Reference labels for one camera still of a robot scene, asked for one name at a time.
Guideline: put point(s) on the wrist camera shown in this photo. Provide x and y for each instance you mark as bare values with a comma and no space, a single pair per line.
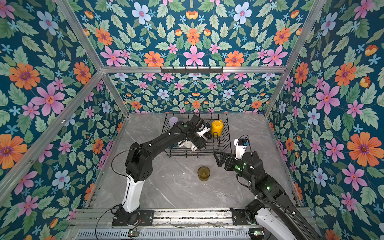
205,131
241,146

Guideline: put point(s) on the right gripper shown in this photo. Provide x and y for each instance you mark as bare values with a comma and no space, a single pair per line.
230,157

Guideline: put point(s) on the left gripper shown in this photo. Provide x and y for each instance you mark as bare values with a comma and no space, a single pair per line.
202,142

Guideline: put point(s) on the olive green glass cup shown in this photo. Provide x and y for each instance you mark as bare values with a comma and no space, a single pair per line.
204,173

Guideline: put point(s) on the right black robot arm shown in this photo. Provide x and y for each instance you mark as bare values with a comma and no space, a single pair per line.
272,208

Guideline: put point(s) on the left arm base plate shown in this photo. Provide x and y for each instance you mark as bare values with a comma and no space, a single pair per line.
141,218

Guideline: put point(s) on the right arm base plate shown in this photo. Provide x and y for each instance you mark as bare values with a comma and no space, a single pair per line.
242,217

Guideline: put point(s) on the black hook rail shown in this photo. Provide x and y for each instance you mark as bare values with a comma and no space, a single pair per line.
191,70

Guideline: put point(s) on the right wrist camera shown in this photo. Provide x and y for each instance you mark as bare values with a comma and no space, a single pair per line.
241,146

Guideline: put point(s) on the lilac plastic cup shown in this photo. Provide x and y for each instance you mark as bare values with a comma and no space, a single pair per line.
173,121

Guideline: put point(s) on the white ventilation grille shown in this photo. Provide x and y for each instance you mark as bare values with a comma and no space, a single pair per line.
164,234

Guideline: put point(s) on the yellow mug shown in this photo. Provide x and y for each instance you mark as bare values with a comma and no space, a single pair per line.
217,128

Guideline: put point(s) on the red mug white outside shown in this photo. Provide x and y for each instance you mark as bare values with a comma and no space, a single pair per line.
193,147

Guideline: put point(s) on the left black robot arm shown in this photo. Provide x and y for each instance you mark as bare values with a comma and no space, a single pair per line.
139,162

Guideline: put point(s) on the black wire dish rack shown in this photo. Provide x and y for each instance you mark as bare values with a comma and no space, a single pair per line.
219,144

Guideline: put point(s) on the cream white mug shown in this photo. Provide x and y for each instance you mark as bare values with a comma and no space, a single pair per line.
185,144

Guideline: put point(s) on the cream mug green outside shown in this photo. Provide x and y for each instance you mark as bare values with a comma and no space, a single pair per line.
173,146

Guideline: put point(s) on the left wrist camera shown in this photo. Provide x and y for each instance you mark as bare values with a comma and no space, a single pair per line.
205,131

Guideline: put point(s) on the aluminium mounting rail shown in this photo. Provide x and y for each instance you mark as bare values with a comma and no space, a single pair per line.
210,218

